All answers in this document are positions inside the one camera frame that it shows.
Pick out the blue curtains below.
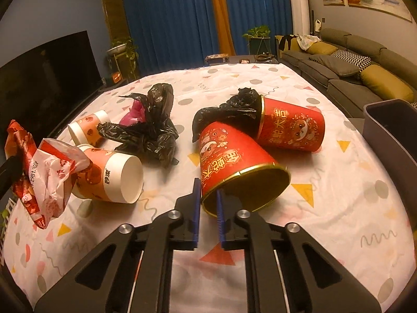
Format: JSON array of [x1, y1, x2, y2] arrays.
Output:
[[124, 0, 293, 76]]

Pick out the mustard cushion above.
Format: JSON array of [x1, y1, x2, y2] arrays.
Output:
[[307, 41, 338, 55], [360, 64, 414, 103]]

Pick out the grey sectional sofa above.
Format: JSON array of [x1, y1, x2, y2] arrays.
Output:
[[276, 28, 416, 118]]

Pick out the black flat television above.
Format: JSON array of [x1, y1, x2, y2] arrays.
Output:
[[1, 31, 102, 148]]

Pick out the grey cushion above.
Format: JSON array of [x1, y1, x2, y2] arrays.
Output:
[[308, 55, 360, 78]]

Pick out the small black plastic bag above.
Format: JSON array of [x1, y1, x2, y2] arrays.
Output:
[[192, 88, 261, 143]]

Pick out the pink white paper cup near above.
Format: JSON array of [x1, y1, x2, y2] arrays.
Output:
[[72, 144, 144, 204]]

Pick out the pink white paper cup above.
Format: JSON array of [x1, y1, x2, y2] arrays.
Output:
[[68, 110, 110, 148], [72, 144, 144, 204]]

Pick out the patterned white tablecloth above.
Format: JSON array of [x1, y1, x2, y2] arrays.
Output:
[[3, 64, 416, 310]]

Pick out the mustard cushion near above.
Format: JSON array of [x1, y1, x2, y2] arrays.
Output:
[[360, 64, 414, 103]]

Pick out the mustard cushion far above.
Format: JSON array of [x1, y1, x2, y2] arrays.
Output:
[[307, 41, 338, 55]]

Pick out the red paper cup gold rim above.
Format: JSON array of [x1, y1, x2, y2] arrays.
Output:
[[199, 122, 291, 216]]

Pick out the grey trash bin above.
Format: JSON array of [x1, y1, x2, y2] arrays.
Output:
[[363, 99, 417, 228]]

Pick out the pink plastic bag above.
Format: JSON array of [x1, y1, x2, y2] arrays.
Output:
[[119, 100, 146, 126]]

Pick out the potted green plant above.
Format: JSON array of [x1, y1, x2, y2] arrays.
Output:
[[242, 25, 271, 55]]

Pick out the orange curtain strip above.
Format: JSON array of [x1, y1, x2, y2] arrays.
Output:
[[212, 0, 235, 56]]

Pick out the pink white paper cup far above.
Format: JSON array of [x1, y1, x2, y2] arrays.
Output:
[[68, 110, 110, 148]]

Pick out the black white patterned cushion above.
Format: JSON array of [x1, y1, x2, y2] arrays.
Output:
[[332, 50, 372, 71]]

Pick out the white standing air conditioner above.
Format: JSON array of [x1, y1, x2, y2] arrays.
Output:
[[291, 0, 310, 35]]

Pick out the red white plastic wrapper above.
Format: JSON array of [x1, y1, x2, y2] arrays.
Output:
[[4, 119, 93, 230]]

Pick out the plant on wooden stand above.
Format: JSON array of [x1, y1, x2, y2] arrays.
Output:
[[107, 37, 140, 82]]

